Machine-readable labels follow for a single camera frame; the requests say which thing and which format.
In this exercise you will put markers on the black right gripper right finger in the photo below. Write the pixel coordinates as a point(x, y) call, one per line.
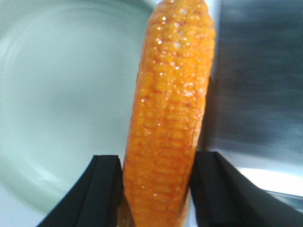
point(223, 197)

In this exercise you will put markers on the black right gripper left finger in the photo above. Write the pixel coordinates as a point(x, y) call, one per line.
point(93, 200)

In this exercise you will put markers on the orange corn cob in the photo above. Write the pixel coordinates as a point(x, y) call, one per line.
point(168, 109)

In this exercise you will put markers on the digital kitchen scale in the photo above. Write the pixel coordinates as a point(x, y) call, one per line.
point(254, 114)

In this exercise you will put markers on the pale green plate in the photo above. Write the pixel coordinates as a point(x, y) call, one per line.
point(67, 77)

